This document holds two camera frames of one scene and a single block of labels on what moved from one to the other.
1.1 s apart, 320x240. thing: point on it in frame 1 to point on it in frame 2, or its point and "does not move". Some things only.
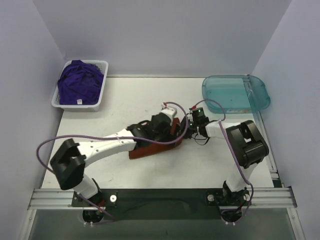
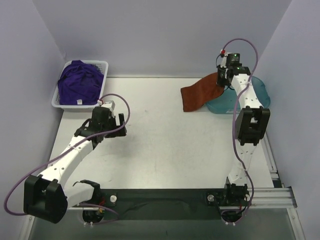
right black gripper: x=190 y=130 to x=222 y=77
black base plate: x=166 y=204 does not move
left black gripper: x=173 y=128 to x=116 y=125
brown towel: x=151 y=150 to x=194 y=96
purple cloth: x=80 y=83 does not move
